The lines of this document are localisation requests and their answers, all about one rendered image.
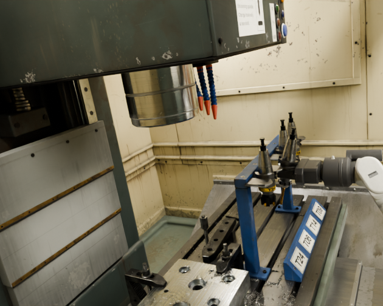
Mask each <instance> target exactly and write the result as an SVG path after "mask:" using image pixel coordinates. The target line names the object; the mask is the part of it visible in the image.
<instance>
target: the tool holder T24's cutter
mask: <svg viewBox="0 0 383 306"><path fill-rule="evenodd" d="M260 199H261V204H262V205H264V206H270V205H271V204H273V206H274V205H276V204H277V201H276V196H275V194H274V193H273V194H271V195H263V194H262V195H261V196H260Z"/></svg>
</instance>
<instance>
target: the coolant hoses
mask: <svg viewBox="0 0 383 306"><path fill-rule="evenodd" d="M218 62H219V60H216V61H209V62H204V63H196V64H193V67H196V70H197V73H198V79H199V82H200V86H201V90H202V94H203V95H202V94H201V91H200V90H199V87H198V85H197V82H196V81H195V84H196V90H197V94H198V102H199V108H200V111H203V100H204V101H205V102H204V105H205V109H206V112H207V115H210V101H211V108H212V113H213V118H214V120H215V119H216V116H217V108H218V107H217V99H216V92H215V90H216V89H215V85H214V83H215V82H214V77H213V70H212V69H213V67H212V64H215V63H218ZM203 66H205V67H206V71H207V77H208V81H209V82H208V84H209V88H210V89H209V91H210V98H211V100H210V101H209V99H210V98H209V94H208V90H207V86H206V85H207V84H206V83H205V79H204V78H205V76H204V72H203V71H204V69H203ZM203 97H204V99H203ZM202 99H203V100H202Z"/></svg>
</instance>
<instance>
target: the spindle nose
mask: <svg viewBox="0 0 383 306"><path fill-rule="evenodd" d="M121 78H122V83H123V89H124V93H125V98H126V103H127V107H128V112H129V117H130V119H131V122H132V125H133V126H135V127H138V128H153V127H159V126H167V125H171V124H176V123H181V122H184V121H187V120H190V119H192V118H195V117H196V116H197V115H198V114H199V107H198V106H199V102H198V94H197V90H196V84H195V74H194V70H193V64H188V65H183V66H174V67H166V68H161V69H152V70H144V71H138V72H130V73H122V74H121Z"/></svg>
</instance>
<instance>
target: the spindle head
mask: <svg viewBox="0 0 383 306"><path fill-rule="evenodd" d="M262 3H263V16H264V29H265V33H261V34H256V35H247V36H239V30H238V20H237V13H236V3H235V0H0V90H7V89H16V88H21V87H29V86H38V85H43V84H51V83H60V82H65V81H73V80H82V79H87V78H95V77H103V76H108V75H117V74H122V73H130V72H138V71H144V70H152V69H161V68H166V67H174V66H183V65H188V64H196V63H204V62H209V61H216V60H220V59H223V58H228V57H231V56H235V55H240V54H243V53H247V52H252V51H255V50H260V49H264V48H267V47H272V46H276V45H279V44H281V41H280V42H278V40H277V41H275V42H273V41H272V27H271V14H270V6H269V3H271V4H274V5H275V3H277V4H278V0H262Z"/></svg>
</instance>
